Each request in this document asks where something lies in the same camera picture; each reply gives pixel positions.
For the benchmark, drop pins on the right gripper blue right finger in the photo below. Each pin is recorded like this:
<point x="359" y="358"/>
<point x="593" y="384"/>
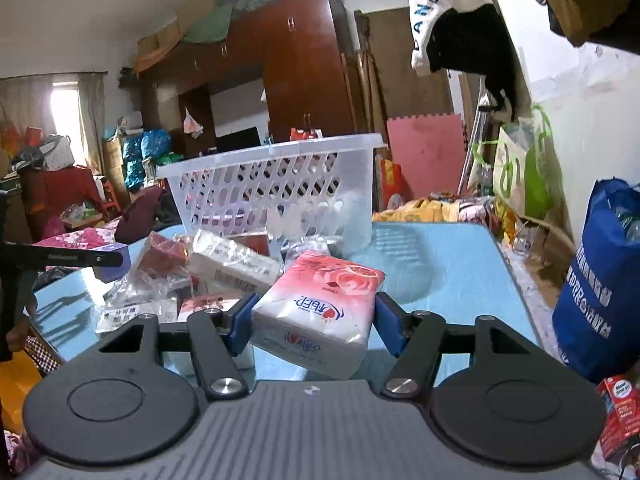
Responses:
<point x="392" y="323"/>

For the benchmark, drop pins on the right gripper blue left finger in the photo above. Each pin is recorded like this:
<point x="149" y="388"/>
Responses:
<point x="240" y="324"/>

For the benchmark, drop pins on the pink rose tissue pack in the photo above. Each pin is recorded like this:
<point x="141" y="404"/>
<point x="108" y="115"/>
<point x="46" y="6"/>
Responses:
<point x="318" y="314"/>

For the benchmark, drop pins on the white barcode box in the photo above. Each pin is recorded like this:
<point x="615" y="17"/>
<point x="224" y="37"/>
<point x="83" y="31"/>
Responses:
<point x="225" y="263"/>

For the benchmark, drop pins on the clear plastic packet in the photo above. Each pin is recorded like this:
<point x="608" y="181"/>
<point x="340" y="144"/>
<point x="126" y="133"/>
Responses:
<point x="143" y="293"/>

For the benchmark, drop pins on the red packaged box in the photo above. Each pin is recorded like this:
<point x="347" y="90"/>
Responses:
<point x="160" y="257"/>

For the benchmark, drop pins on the yellow blanket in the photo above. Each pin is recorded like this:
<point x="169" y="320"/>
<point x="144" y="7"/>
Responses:
<point x="423" y="210"/>

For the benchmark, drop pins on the white plastic laundry basket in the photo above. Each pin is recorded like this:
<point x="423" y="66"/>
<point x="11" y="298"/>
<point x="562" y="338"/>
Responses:
<point x="289" y="190"/>

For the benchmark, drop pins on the pink foam floor mat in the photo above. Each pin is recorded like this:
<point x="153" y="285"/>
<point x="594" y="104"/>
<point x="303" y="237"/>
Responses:
<point x="430" y="151"/>

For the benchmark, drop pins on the white window curtain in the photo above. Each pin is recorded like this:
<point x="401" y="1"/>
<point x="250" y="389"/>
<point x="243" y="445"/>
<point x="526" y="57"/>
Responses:
<point x="92" y="118"/>

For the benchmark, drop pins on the blue printed shopping bag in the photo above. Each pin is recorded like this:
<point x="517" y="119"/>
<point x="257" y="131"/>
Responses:
<point x="596" y="318"/>

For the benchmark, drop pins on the green white tote bag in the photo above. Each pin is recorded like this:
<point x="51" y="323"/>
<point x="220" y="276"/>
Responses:
<point x="519" y="162"/>

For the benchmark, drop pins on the red medicine box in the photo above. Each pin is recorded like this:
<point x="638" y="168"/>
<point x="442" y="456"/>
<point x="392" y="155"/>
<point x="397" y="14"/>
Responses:
<point x="620" y="396"/>

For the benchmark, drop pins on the dark red wooden wardrobe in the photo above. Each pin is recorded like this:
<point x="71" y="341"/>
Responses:
<point x="302" y="52"/>

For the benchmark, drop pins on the white hanging cap bag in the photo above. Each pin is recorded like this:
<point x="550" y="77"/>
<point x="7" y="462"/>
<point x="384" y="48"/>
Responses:
<point x="468" y="36"/>

